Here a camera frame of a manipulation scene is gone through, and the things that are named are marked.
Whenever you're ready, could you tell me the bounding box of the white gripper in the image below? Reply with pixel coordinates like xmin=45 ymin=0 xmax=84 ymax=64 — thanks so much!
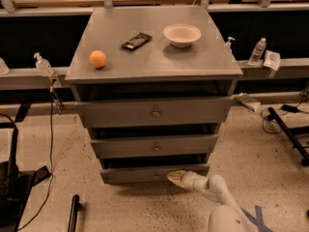
xmin=167 ymin=170 xmax=209 ymax=192

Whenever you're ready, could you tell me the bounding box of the grey bottom drawer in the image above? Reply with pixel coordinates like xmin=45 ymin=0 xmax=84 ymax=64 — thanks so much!
xmin=100 ymin=154 xmax=210 ymax=185

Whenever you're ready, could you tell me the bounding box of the grey drawer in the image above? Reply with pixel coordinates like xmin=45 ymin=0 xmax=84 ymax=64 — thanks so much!
xmin=77 ymin=97 xmax=234 ymax=128
xmin=100 ymin=154 xmax=210 ymax=185
xmin=91 ymin=134 xmax=217 ymax=159

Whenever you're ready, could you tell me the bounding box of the grey middle drawer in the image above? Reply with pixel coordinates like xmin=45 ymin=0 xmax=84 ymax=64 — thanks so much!
xmin=91 ymin=134 xmax=217 ymax=159

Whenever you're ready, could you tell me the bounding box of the grey top drawer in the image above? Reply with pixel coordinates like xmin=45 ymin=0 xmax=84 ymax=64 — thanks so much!
xmin=77 ymin=97 xmax=234 ymax=128

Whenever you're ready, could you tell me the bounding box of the grey drawer cabinet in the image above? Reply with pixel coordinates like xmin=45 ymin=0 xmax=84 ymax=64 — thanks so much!
xmin=65 ymin=5 xmax=243 ymax=172

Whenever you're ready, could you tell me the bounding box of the black bar on floor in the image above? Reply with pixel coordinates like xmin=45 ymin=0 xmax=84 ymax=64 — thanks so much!
xmin=68 ymin=194 xmax=81 ymax=232

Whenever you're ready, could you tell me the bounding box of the white folded cloth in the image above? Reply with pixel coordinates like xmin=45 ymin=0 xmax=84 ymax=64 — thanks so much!
xmin=237 ymin=93 xmax=261 ymax=111

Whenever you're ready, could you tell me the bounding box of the black stand leg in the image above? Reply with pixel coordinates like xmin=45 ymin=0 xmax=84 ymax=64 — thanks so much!
xmin=267 ymin=107 xmax=309 ymax=166

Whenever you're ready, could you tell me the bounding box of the orange fruit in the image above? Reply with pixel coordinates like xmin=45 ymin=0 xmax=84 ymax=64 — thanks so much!
xmin=89 ymin=50 xmax=107 ymax=69

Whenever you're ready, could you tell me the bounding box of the white paper bowl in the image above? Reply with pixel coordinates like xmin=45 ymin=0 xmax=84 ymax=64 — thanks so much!
xmin=163 ymin=24 xmax=202 ymax=48

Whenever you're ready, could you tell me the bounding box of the small white pump bottle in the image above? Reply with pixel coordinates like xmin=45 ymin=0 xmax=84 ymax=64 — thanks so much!
xmin=225 ymin=37 xmax=235 ymax=52

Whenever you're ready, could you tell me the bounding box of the white wipe packet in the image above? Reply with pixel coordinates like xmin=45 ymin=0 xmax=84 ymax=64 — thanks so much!
xmin=264 ymin=50 xmax=281 ymax=71

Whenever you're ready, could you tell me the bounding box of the clear plastic water bottle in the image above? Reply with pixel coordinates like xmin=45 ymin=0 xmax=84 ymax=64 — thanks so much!
xmin=248 ymin=38 xmax=267 ymax=66

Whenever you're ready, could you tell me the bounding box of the black stand base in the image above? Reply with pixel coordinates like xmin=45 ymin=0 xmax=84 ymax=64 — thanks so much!
xmin=0 ymin=114 xmax=51 ymax=232

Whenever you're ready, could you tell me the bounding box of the clear pump sanitizer bottle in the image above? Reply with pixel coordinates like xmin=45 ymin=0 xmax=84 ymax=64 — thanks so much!
xmin=34 ymin=52 xmax=54 ymax=76

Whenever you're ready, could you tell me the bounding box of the black power adapter cable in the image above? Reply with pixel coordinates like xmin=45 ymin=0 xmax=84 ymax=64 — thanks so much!
xmin=259 ymin=87 xmax=309 ymax=135

